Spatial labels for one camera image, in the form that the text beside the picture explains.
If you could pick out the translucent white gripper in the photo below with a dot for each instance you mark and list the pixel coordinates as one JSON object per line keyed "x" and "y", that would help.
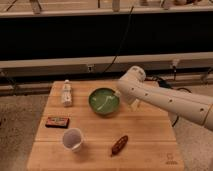
{"x": 135, "y": 105}

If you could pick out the green ceramic bowl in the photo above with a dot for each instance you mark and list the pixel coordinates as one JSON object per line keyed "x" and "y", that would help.
{"x": 103, "y": 101}

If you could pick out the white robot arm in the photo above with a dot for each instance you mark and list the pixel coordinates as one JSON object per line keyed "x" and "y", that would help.
{"x": 193, "y": 107}

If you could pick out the brown sausage toy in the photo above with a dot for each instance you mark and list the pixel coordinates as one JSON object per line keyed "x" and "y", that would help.
{"x": 119, "y": 145}

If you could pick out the white plastic bottle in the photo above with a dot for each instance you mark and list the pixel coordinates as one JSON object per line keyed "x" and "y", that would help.
{"x": 66, "y": 96}

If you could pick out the red black small box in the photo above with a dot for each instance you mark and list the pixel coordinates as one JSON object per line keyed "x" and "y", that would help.
{"x": 57, "y": 122}

